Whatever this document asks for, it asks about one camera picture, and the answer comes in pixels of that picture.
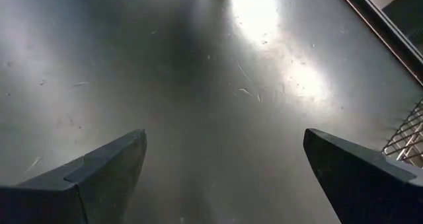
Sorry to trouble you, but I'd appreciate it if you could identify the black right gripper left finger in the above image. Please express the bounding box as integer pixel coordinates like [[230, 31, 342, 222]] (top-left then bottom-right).
[[0, 128, 148, 224]]

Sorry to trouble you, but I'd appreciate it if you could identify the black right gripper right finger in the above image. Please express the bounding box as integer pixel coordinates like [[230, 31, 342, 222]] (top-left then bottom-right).
[[303, 128, 423, 224]]

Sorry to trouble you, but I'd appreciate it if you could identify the black table mat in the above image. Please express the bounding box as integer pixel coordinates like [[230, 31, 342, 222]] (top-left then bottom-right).
[[0, 0, 423, 224]]

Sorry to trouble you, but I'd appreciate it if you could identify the black mesh crate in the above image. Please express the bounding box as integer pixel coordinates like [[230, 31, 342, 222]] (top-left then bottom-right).
[[382, 0, 423, 55]]

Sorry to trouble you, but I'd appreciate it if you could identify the gold wire basket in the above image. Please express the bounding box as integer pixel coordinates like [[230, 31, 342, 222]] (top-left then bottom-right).
[[381, 98, 423, 168]]

